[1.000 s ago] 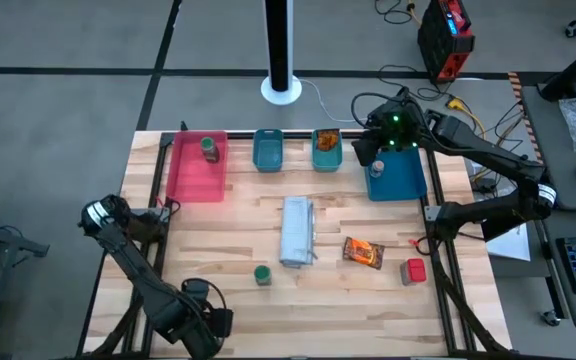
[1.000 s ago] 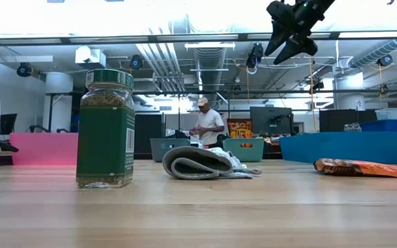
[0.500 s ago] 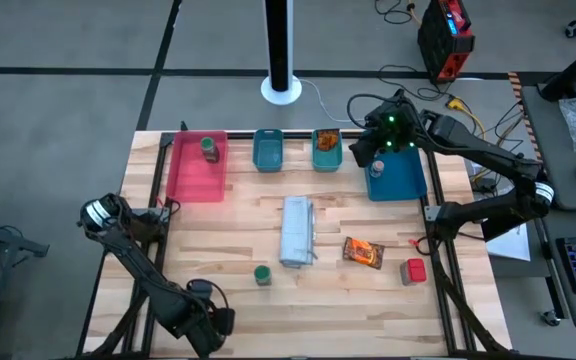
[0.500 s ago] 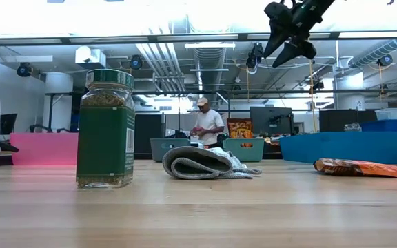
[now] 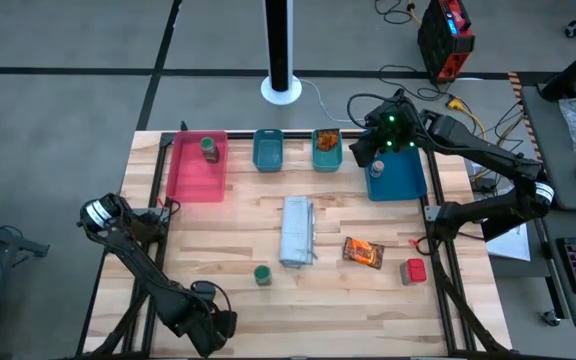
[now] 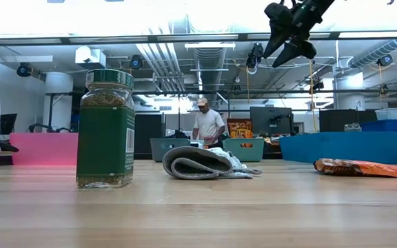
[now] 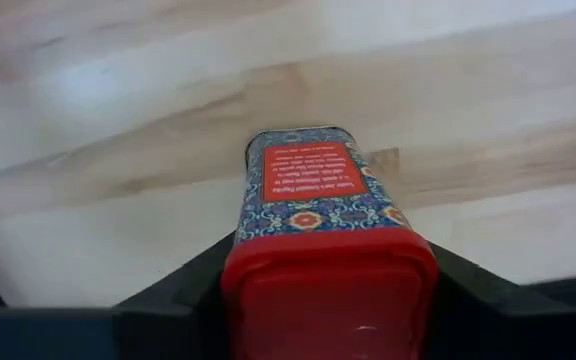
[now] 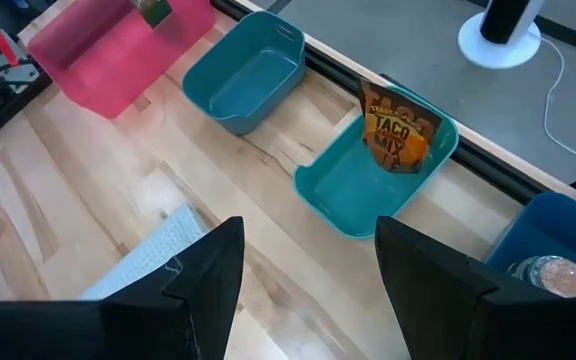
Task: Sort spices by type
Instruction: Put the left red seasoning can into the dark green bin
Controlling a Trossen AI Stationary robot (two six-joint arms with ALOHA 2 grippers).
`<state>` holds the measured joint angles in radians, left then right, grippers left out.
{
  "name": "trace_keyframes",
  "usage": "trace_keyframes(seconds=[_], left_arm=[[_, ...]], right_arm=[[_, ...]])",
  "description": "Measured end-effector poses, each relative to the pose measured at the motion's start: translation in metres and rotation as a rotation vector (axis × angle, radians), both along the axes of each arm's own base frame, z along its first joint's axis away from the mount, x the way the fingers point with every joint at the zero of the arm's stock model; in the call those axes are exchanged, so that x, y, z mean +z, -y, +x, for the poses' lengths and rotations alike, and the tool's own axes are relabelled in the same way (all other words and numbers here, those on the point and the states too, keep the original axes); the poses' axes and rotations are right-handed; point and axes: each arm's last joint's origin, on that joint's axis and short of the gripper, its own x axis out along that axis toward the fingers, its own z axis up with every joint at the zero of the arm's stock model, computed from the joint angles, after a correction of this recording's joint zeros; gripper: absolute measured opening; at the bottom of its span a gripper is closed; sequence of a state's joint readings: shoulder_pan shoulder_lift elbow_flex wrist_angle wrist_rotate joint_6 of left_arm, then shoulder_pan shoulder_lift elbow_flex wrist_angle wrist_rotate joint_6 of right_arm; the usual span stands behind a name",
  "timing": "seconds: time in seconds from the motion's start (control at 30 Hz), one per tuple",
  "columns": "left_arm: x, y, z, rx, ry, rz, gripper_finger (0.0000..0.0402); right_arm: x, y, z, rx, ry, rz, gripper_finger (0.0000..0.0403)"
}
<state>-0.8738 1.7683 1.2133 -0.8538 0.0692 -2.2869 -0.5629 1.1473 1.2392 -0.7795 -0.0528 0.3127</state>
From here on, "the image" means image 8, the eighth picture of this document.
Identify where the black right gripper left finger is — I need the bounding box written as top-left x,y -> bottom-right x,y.
98,216 -> 246,360

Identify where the folded grey towel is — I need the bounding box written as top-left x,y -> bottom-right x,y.
80,202 -> 212,301

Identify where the black table rear rail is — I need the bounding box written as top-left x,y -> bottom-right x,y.
210,0 -> 576,206

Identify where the light teal plastic bin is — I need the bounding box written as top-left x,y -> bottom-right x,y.
292,84 -> 460,240

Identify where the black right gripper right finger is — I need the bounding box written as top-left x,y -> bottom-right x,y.
375,216 -> 576,360

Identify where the white floor cable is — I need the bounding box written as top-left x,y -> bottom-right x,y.
527,29 -> 576,167

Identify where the blue plastic tray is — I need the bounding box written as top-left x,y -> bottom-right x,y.
485,192 -> 576,299

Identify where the orange taco seasoning packet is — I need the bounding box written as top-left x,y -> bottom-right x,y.
356,77 -> 443,175

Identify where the pink plastic bin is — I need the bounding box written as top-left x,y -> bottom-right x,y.
26,0 -> 217,120

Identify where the green-lid herb spice jar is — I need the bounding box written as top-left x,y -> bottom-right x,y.
131,0 -> 174,29

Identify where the grey-teal plastic bin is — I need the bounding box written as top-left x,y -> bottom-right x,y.
181,10 -> 307,136

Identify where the white pole with round base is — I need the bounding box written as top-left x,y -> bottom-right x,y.
456,0 -> 544,70

